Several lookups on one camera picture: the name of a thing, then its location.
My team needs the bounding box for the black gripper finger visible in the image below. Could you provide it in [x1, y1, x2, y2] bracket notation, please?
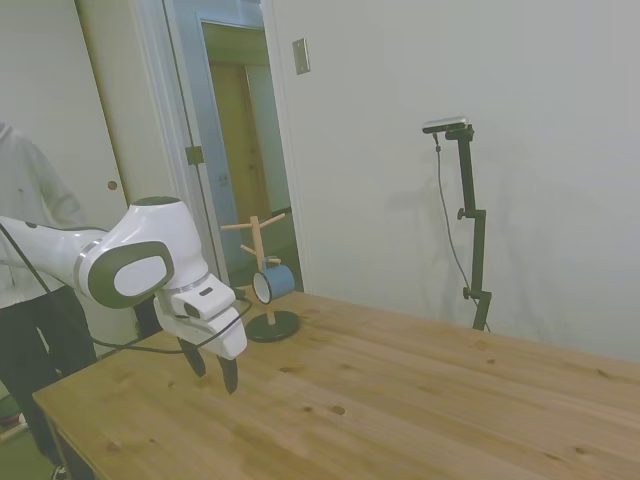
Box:
[180, 339, 208, 378]
[214, 353, 241, 397]

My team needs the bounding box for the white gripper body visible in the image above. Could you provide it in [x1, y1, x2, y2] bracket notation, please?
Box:
[153, 293, 249, 361]

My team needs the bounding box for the blue enamel mug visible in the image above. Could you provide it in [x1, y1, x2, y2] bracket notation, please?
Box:
[251, 262, 297, 306]

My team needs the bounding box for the wooden mug tree stand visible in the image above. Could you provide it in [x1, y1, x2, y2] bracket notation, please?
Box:
[220, 212, 302, 344]

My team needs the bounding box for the person in grey hoodie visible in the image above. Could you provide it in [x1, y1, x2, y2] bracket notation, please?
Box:
[0, 121, 100, 480]

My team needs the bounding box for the open grey-blue door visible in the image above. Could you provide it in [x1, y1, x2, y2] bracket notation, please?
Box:
[163, 0, 242, 287]

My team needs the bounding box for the white closet door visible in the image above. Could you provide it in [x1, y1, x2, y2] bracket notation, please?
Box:
[73, 0, 177, 241]

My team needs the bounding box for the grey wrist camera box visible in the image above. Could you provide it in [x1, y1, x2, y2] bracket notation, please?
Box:
[169, 277, 237, 322]

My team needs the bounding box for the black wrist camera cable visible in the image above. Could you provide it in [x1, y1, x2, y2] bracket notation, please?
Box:
[0, 222, 254, 355]

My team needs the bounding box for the thin black stand camera cable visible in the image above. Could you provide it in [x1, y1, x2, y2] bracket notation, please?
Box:
[433, 131, 493, 334]

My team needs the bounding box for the black camera stand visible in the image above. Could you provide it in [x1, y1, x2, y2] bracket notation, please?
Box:
[442, 124, 494, 333]

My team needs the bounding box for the metal wall switch plate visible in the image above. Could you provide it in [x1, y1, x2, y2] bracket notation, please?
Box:
[291, 37, 312, 77]

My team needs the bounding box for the exterior camera on stand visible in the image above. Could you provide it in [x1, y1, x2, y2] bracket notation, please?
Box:
[421, 115, 472, 136]

